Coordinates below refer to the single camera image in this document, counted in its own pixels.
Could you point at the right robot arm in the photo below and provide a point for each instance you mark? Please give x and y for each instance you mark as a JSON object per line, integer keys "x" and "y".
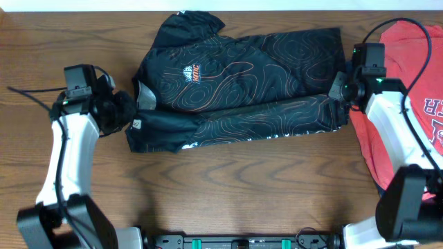
{"x": 410, "y": 210}

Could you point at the black orange-patterned jersey shirt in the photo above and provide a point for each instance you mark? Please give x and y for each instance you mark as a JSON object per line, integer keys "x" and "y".
{"x": 196, "y": 88}

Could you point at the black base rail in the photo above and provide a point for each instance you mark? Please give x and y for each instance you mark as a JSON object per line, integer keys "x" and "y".
{"x": 242, "y": 242}

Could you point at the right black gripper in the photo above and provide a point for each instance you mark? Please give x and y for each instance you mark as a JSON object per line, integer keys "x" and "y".
{"x": 334, "y": 90}

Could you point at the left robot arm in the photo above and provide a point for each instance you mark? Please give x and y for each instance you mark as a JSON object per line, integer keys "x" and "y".
{"x": 64, "y": 214}

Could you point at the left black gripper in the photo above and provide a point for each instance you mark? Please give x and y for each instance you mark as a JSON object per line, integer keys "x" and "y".
{"x": 122, "y": 108}

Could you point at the red printed t-shirt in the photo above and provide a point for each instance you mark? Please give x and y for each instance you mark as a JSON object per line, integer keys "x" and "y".
{"x": 405, "y": 52}

